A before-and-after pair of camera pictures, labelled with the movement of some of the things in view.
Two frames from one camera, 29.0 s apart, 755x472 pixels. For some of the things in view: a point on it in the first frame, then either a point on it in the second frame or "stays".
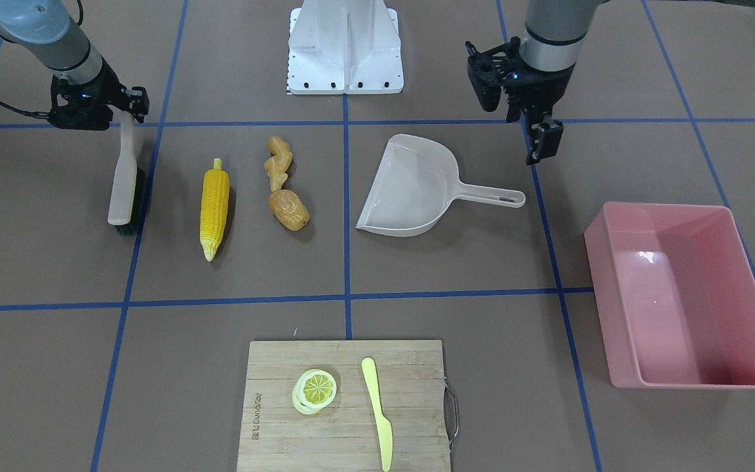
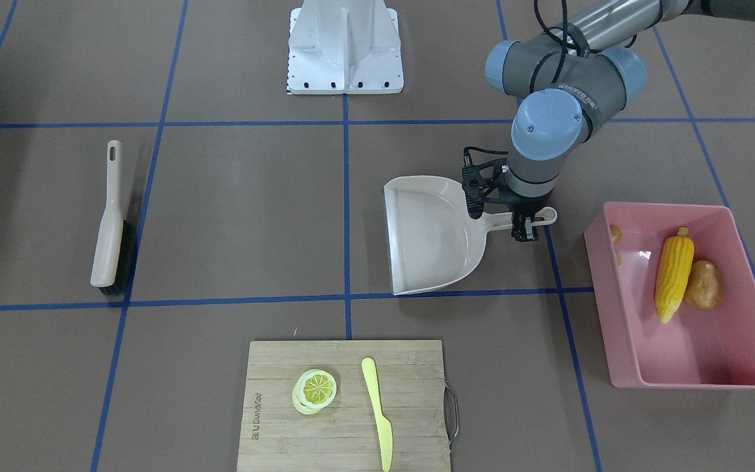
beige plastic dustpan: x=416 y=185 -> x=432 y=238
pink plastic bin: x=678 y=305 stays
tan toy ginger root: x=278 y=164 -> x=617 y=235
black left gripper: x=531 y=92 -> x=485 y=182
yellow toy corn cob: x=213 y=204 -> x=674 y=269
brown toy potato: x=288 y=210 -> x=704 y=288
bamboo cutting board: x=345 y=434 stays
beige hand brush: x=123 y=197 -> x=115 y=240
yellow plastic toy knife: x=369 y=373 stays
